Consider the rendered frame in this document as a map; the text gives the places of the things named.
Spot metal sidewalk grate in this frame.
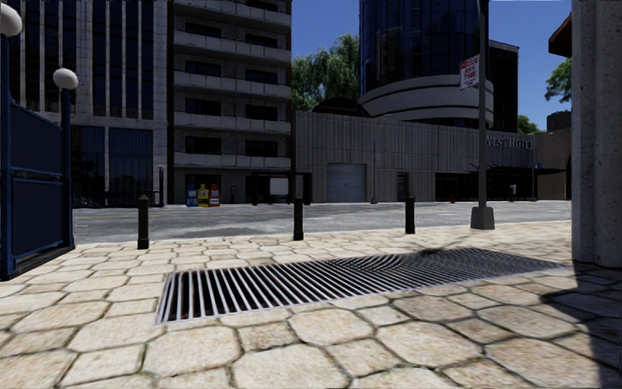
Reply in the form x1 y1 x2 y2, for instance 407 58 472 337
155 246 567 326

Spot black bus shelter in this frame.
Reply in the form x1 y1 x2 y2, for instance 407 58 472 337
250 170 313 207

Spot grey ribbed concrete building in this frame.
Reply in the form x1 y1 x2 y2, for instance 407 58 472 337
292 109 539 204

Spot trees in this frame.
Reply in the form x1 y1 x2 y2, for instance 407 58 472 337
291 32 362 113

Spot grey concrete balcony building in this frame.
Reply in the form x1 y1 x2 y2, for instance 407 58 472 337
167 0 293 206

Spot blue glass tower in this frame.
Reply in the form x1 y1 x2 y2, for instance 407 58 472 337
358 0 520 133

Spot tree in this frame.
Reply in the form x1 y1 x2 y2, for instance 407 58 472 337
543 58 573 105
517 114 541 135

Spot pale stone and glass tower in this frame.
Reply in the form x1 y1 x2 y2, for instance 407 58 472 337
0 0 169 208

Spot brown building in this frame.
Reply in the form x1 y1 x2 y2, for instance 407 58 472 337
534 110 573 202

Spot dark stairway railing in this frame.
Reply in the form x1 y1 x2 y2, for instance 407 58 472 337
0 2 79 282

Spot pale concrete building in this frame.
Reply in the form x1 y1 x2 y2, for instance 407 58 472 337
547 0 622 269

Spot short dark post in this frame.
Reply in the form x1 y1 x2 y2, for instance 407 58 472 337
404 194 417 235
137 194 151 251
292 196 305 242

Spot sign on a post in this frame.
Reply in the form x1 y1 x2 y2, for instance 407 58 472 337
458 0 496 231
529 145 543 203

